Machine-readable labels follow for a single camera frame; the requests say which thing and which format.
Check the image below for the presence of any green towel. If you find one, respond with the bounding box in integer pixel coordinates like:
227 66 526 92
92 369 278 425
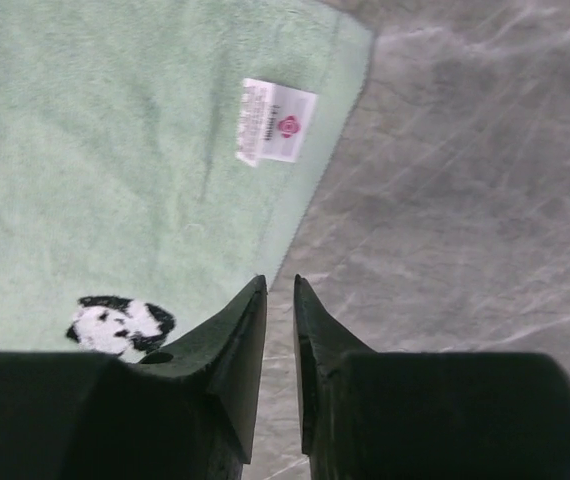
0 1 373 361

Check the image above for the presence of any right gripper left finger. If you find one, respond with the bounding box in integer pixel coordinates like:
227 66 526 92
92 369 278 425
0 276 267 479

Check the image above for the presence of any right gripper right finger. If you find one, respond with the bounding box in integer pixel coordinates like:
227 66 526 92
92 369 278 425
293 277 570 479

